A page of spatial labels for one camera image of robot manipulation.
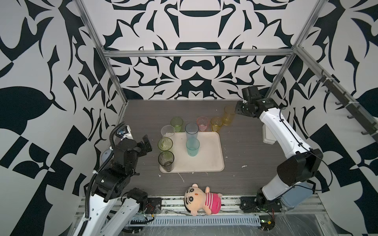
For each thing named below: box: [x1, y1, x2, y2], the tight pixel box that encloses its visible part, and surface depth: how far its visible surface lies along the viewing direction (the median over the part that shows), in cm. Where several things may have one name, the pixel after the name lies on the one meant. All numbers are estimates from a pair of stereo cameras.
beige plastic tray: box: [159, 131, 225, 174], surface depth 93 cm
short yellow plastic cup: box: [210, 116, 223, 133], surface depth 101 cm
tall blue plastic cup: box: [185, 122, 200, 141], surface depth 89 cm
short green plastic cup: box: [170, 116, 184, 133], surface depth 98 cm
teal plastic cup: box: [186, 137, 201, 157], surface depth 92 cm
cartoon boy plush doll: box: [184, 183, 223, 217], surface depth 71 cm
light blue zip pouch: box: [281, 180, 314, 207], surface depth 76 cm
